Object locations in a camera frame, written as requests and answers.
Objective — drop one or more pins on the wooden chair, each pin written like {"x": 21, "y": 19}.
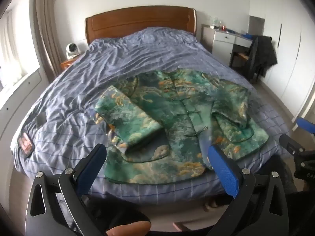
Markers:
{"x": 240, "y": 55}

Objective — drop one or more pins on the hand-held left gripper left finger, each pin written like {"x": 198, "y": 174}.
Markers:
{"x": 91, "y": 174}

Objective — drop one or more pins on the green printed jacket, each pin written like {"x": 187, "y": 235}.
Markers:
{"x": 172, "y": 125}

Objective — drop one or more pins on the bed with blue checked sheet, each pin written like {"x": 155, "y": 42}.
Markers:
{"x": 128, "y": 61}

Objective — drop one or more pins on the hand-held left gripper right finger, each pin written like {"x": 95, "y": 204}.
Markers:
{"x": 227, "y": 174}

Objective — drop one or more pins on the blue item on desk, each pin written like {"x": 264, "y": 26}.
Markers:
{"x": 248, "y": 35}

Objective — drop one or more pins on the chair with black coat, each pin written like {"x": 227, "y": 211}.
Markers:
{"x": 262, "y": 52}

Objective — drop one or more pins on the wooden nightstand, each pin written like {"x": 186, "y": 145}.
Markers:
{"x": 68, "y": 62}

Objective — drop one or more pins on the person's left hand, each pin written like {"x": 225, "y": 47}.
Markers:
{"x": 128, "y": 228}

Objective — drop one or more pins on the white wardrobe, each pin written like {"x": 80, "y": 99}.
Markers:
{"x": 288, "y": 41}

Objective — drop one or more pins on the white desk with drawer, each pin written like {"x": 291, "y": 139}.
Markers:
{"x": 226, "y": 39}

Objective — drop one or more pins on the wooden headboard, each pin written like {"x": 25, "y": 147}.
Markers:
{"x": 137, "y": 24}

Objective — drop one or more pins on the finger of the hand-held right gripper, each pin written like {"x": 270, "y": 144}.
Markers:
{"x": 292, "y": 144}
{"x": 306, "y": 125}

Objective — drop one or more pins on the window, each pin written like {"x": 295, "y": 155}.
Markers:
{"x": 11, "y": 44}

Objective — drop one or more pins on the beige curtain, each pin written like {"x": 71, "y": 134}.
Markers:
{"x": 45, "y": 24}

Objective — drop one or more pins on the red mattress label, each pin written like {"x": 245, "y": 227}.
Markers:
{"x": 25, "y": 144}

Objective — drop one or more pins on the white round fan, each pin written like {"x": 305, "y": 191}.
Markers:
{"x": 72, "y": 49}

